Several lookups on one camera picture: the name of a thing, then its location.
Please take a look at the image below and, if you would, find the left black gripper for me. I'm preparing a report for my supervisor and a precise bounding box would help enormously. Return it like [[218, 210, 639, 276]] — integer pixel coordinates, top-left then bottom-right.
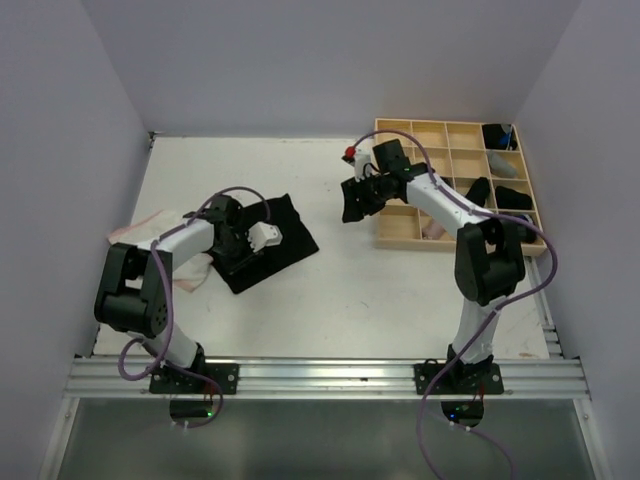
[[213, 227, 263, 275]]

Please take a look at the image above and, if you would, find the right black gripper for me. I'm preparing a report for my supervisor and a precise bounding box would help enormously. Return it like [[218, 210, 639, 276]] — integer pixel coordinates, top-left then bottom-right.
[[342, 170, 391, 222]]

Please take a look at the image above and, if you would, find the black garment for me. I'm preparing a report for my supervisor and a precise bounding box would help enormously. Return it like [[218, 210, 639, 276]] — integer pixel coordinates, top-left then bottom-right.
[[210, 194, 319, 294]]

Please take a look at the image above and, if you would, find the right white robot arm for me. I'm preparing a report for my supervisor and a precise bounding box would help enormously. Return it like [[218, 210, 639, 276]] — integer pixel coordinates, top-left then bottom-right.
[[341, 140, 525, 393]]

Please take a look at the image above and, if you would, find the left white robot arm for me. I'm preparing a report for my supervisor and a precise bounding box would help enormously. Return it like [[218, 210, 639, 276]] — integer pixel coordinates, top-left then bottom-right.
[[94, 193, 282, 393]]

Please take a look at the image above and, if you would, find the white pink-trimmed underwear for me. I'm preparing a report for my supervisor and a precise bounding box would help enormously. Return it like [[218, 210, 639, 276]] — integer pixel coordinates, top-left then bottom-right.
[[107, 210, 212, 292]]

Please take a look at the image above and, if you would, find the pink rolled underwear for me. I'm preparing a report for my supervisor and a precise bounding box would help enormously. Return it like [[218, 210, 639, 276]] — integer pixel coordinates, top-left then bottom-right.
[[421, 222, 446, 241]]

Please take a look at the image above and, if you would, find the black rolled underwear middle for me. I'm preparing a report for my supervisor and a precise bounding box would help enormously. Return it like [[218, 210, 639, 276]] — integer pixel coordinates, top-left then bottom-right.
[[465, 177, 491, 207]]

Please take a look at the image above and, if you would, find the grey rolled underwear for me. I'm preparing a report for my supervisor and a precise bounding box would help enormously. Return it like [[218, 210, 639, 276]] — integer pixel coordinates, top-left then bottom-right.
[[487, 151, 518, 178]]

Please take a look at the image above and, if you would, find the black rolled underwear right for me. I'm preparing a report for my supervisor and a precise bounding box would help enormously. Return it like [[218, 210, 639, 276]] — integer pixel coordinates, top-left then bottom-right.
[[495, 186, 534, 210]]

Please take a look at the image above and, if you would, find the black blue rolled underwear top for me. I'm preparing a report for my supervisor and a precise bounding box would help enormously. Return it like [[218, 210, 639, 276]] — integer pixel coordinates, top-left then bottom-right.
[[481, 123, 518, 151]]

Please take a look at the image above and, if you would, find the black blue rolled underwear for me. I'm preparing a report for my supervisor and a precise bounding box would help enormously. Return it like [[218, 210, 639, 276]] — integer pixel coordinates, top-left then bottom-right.
[[500, 212, 538, 244], [481, 123, 518, 151]]

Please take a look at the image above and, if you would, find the black blue rolled underwear bottom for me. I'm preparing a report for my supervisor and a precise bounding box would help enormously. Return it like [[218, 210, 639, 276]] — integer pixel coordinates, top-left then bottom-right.
[[500, 212, 538, 244]]

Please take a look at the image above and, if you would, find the wooden compartment organizer box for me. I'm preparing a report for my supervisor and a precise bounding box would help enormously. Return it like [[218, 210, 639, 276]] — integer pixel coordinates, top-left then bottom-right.
[[373, 118, 542, 253]]

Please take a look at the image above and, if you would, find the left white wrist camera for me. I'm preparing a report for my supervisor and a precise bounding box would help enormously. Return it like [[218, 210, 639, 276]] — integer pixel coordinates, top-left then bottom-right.
[[247, 222, 283, 252]]

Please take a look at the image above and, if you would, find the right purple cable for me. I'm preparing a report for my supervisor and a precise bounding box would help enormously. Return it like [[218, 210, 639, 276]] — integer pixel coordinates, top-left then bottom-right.
[[353, 129, 560, 480]]

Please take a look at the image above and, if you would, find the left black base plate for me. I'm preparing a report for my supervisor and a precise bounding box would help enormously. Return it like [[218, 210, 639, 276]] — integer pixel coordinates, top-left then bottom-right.
[[149, 363, 240, 395]]

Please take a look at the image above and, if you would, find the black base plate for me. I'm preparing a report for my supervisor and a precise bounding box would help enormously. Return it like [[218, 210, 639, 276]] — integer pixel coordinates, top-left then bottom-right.
[[413, 359, 505, 395], [149, 363, 240, 395]]

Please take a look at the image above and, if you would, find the aluminium mounting rail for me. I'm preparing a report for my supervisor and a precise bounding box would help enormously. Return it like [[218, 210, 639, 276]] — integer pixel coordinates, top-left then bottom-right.
[[64, 356, 590, 400]]

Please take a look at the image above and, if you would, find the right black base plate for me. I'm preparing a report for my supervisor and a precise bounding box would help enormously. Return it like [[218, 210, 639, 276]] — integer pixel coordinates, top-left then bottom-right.
[[413, 359, 505, 395]]

